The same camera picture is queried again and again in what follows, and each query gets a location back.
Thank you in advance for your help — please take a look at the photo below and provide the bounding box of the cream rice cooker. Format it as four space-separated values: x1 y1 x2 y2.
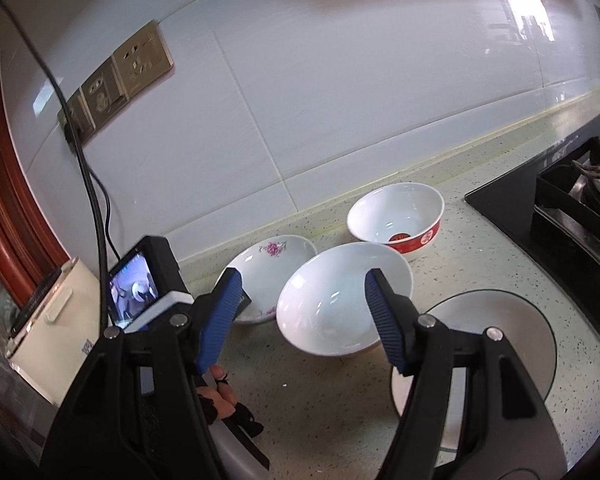
5 257 112 406

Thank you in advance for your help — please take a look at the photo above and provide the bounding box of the wall socket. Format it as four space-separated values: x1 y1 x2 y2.
80 57 131 128
57 89 98 143
111 20 176 101

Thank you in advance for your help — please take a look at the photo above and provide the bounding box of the white bowl with green rim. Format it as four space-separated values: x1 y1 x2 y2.
390 287 560 453

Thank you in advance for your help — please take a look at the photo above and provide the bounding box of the red-brown wooden window frame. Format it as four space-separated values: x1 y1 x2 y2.
0 50 73 311

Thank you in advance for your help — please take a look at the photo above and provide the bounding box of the white bowl with pink flower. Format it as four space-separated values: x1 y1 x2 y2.
276 241 414 358

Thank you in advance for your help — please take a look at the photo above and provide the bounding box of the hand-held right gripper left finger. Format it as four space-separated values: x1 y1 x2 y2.
40 268 243 480

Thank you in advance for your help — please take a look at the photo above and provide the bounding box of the black gas stove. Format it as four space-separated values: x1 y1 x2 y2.
464 107 600 356

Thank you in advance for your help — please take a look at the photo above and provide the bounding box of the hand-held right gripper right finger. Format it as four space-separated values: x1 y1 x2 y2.
364 269 568 480

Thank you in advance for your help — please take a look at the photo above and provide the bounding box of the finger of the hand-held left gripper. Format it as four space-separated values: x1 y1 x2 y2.
224 419 272 472

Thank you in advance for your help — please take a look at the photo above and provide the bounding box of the person's left hand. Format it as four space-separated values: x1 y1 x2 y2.
200 364 265 438

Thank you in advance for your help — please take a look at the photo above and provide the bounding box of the black power cable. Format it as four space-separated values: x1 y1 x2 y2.
0 2 123 281

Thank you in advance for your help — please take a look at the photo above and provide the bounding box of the red and white bowl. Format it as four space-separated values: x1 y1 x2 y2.
346 182 446 262

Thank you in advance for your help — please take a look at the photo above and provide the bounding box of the small flower-print plate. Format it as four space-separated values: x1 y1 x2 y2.
217 234 319 325

